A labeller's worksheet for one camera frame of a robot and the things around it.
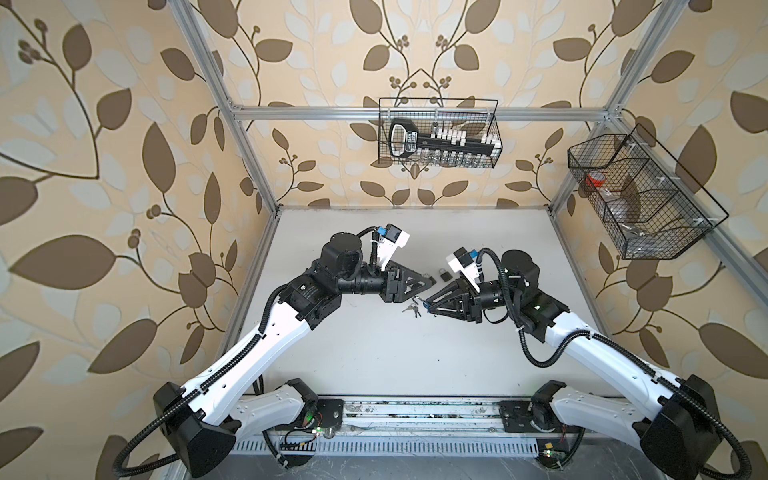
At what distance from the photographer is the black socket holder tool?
2.74 feet

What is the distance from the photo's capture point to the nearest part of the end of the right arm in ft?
1.93

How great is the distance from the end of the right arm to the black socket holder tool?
17.0 inches
